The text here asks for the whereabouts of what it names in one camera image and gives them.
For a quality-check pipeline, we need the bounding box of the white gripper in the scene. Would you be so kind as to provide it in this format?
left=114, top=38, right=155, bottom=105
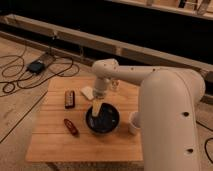
left=92, top=77, right=109, bottom=117

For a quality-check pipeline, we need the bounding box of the red pepper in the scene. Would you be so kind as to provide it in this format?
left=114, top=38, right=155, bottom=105
left=64, top=119, right=78, bottom=136

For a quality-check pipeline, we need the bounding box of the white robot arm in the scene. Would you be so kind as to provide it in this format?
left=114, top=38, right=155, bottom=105
left=92, top=59, right=205, bottom=171

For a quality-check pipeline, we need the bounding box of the dark ceramic bowl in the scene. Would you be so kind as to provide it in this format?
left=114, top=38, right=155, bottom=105
left=86, top=103, right=120, bottom=134

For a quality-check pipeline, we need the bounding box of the small clear glass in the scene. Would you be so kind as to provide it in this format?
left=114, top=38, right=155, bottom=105
left=111, top=79, right=119, bottom=91

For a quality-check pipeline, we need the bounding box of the dark rectangular block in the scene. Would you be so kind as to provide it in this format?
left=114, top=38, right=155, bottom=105
left=65, top=90, right=75, bottom=108

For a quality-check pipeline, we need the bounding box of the white cup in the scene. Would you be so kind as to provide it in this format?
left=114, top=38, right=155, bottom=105
left=128, top=112, right=140, bottom=135

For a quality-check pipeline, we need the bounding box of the wooden table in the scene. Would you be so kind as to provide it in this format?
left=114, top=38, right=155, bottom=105
left=26, top=77, right=143, bottom=162

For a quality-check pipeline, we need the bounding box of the long wooden beam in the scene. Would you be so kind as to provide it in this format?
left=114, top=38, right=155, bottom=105
left=0, top=14, right=213, bottom=82

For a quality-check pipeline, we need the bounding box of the black power adapter box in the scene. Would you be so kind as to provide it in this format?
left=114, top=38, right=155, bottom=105
left=27, top=61, right=45, bottom=74

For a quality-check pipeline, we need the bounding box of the black floor cable left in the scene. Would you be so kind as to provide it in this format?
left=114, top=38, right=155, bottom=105
left=0, top=44, right=81, bottom=144

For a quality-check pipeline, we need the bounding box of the black floor cable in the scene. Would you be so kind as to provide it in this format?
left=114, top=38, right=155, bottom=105
left=0, top=44, right=81, bottom=144
left=196, top=120, right=213, bottom=164

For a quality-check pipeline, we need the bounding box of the black floor cable right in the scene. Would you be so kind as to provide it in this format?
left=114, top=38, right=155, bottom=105
left=196, top=120, right=213, bottom=164

